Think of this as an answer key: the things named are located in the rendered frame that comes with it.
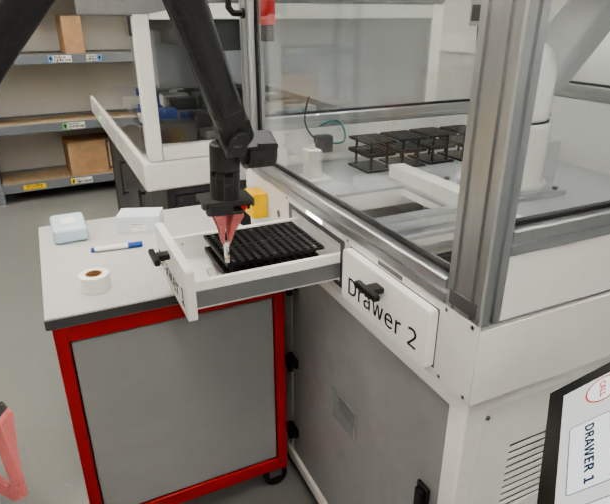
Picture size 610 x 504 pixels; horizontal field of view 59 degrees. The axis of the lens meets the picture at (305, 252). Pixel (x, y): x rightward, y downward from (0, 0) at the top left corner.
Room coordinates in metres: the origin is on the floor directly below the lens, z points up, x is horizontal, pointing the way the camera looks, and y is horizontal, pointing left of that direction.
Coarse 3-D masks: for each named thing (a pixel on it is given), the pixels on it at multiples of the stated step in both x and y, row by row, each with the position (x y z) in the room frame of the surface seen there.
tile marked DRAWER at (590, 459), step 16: (608, 416) 0.41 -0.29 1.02; (576, 432) 0.42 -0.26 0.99; (592, 432) 0.40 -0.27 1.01; (608, 432) 0.39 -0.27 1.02; (576, 448) 0.39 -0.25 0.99; (592, 448) 0.38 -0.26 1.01; (608, 448) 0.37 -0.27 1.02; (576, 464) 0.37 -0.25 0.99; (592, 464) 0.36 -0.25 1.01; (608, 464) 0.35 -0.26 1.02; (576, 480) 0.35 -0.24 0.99; (592, 480) 0.34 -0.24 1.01; (608, 480) 0.33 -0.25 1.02
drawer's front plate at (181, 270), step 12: (156, 228) 1.15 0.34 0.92; (156, 240) 1.16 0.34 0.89; (168, 240) 1.06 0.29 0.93; (168, 252) 1.04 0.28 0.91; (180, 252) 1.00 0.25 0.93; (168, 264) 1.05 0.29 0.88; (180, 264) 0.94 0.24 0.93; (168, 276) 1.07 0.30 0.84; (180, 276) 0.95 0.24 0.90; (192, 276) 0.91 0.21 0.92; (180, 288) 0.96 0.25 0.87; (192, 288) 0.91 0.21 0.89; (180, 300) 0.97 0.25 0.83; (192, 300) 0.91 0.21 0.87; (192, 312) 0.91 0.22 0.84
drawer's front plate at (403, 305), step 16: (352, 256) 0.99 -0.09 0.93; (352, 272) 0.98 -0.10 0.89; (368, 272) 0.93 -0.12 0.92; (384, 272) 0.91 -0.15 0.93; (352, 288) 0.98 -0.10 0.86; (384, 288) 0.88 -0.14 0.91; (400, 288) 0.84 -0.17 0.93; (352, 304) 0.98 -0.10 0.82; (384, 304) 0.88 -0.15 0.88; (400, 304) 0.83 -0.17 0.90; (416, 304) 0.79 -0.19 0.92; (400, 320) 0.83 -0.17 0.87; (416, 320) 0.79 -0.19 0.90; (432, 320) 0.76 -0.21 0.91; (400, 336) 0.83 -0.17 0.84; (416, 336) 0.79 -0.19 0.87; (432, 336) 0.76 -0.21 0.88; (416, 352) 0.78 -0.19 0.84; (432, 352) 0.76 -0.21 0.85
